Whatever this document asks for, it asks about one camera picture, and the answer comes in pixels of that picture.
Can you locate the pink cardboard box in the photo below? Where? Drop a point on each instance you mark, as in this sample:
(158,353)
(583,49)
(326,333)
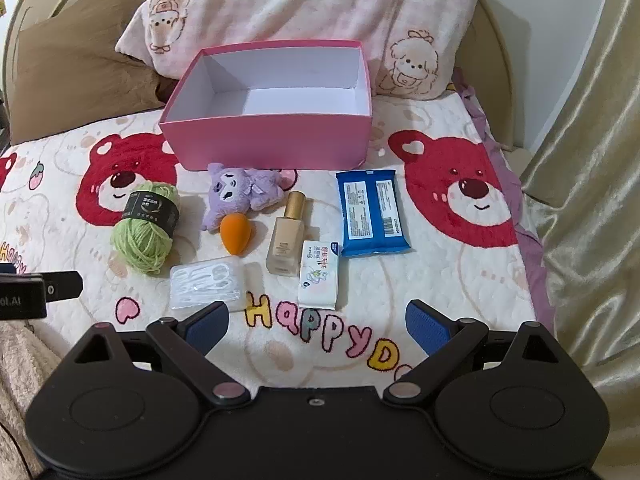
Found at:
(270,140)

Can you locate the red bear printed blanket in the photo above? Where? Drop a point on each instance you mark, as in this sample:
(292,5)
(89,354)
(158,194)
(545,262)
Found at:
(450,270)

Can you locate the green yarn ball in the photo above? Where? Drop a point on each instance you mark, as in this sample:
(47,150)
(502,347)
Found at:
(145,245)

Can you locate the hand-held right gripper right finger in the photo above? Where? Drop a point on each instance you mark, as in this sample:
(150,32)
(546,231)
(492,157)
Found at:
(431,332)

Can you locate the purple plush toy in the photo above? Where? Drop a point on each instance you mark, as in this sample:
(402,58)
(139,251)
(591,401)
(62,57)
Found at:
(235,190)

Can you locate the pink plaid cartoon pillow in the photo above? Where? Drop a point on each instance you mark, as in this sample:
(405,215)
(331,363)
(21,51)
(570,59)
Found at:
(300,0)

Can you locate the brown pillow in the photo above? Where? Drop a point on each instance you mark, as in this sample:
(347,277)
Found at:
(75,70)

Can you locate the purple bed sheet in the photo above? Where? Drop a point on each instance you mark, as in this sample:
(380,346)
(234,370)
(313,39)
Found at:
(515,200)

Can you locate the white tissue pack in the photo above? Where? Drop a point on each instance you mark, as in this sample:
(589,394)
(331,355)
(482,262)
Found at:
(320,275)

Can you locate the beige fuzzy blanket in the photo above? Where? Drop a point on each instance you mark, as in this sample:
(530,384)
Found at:
(25,360)

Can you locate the foundation bottle with gold cap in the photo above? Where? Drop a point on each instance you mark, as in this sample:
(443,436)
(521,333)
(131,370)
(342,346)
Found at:
(286,240)

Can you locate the orange makeup sponge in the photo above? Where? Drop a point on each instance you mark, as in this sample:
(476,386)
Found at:
(233,235)

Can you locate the blue wet wipes pack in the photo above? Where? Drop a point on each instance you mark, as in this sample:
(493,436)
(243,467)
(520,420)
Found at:
(372,215)

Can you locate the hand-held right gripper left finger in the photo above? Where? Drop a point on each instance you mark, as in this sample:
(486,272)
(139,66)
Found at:
(207,324)

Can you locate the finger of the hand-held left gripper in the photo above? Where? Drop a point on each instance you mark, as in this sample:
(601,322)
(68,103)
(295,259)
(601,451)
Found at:
(62,286)

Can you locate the clear plastic floss pick box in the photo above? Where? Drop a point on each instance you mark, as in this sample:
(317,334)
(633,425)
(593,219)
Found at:
(207,282)

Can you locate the golden curtain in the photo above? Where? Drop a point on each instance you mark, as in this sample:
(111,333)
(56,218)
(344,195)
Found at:
(590,160)

